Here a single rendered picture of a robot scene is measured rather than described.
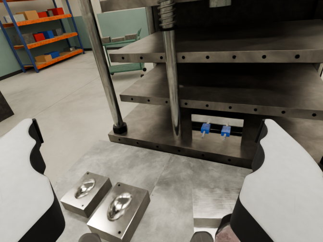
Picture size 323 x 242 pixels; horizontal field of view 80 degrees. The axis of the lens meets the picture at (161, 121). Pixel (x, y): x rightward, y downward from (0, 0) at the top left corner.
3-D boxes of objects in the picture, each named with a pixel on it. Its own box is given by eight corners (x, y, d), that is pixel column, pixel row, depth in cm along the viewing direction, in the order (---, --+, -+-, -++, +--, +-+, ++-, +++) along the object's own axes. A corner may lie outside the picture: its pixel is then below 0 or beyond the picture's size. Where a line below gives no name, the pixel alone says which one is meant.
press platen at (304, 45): (364, 63, 68) (370, 48, 66) (110, 62, 111) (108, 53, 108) (318, 27, 124) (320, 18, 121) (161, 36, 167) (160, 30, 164)
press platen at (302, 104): (338, 122, 82) (342, 112, 79) (120, 101, 124) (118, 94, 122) (307, 66, 137) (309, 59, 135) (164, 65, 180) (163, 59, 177)
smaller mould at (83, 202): (88, 218, 79) (83, 210, 76) (65, 209, 84) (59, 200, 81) (112, 186, 92) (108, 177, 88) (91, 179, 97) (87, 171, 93)
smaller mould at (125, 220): (126, 249, 67) (121, 239, 64) (92, 234, 73) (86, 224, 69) (150, 200, 82) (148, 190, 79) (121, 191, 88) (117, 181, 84)
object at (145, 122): (352, 187, 84) (357, 178, 81) (109, 140, 135) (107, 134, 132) (313, 100, 148) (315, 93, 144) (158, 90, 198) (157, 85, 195)
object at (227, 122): (240, 146, 106) (243, 119, 97) (192, 139, 117) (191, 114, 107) (245, 103, 144) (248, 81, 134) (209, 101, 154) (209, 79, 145)
